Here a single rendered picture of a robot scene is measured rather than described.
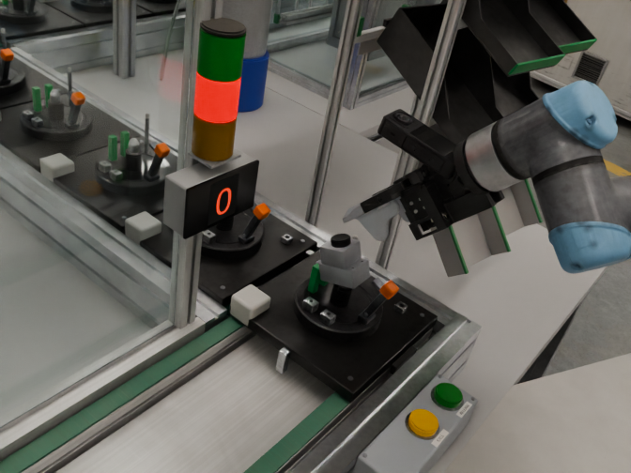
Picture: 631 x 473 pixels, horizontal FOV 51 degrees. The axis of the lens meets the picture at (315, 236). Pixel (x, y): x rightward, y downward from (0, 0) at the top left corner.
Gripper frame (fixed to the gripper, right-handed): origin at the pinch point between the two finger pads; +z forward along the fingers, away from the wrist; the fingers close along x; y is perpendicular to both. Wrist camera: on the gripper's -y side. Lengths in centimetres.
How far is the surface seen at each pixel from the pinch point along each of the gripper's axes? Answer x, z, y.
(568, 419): 20, 0, 48
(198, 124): -21.5, -2.8, -17.5
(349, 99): 86, 59, -26
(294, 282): 0.1, 20.6, 6.3
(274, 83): 79, 76, -42
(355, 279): -1.6, 6.2, 9.3
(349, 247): -0.6, 5.1, 4.7
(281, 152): 48, 57, -19
